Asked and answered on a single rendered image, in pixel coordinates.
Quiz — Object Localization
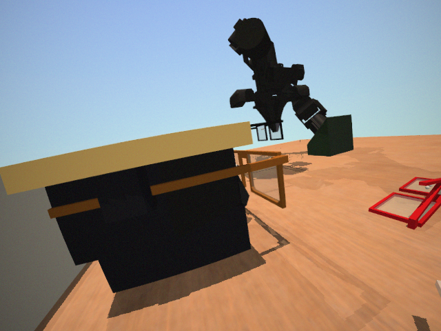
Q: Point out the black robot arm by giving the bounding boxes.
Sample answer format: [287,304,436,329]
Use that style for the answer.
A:
[228,17,327,134]

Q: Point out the black glasses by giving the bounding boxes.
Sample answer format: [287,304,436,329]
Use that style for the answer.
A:
[250,119,284,141]

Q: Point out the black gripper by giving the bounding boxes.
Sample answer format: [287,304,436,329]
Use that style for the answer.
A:
[229,61,310,122]

